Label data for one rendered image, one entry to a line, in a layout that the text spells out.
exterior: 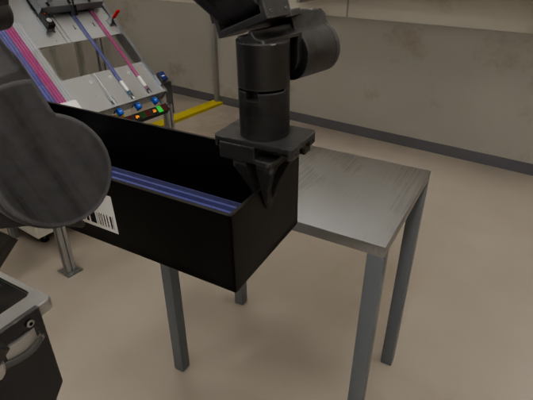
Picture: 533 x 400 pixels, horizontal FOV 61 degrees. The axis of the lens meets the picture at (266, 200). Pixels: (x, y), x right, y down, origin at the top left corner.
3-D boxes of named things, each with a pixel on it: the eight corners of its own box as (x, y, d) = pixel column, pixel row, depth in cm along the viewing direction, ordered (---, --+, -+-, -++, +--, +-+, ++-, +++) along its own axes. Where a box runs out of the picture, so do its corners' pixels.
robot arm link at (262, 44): (223, 28, 47) (262, 36, 43) (270, 20, 51) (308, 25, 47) (228, 94, 50) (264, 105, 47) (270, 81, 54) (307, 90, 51)
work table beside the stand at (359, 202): (351, 459, 140) (385, 247, 100) (174, 367, 170) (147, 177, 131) (393, 359, 174) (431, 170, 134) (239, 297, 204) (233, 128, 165)
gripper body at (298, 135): (243, 130, 58) (239, 71, 54) (316, 144, 54) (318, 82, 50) (213, 148, 53) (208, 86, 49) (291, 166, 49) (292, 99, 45)
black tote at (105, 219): (-40, 186, 80) (-64, 126, 74) (44, 150, 92) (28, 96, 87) (235, 294, 55) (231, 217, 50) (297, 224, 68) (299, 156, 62)
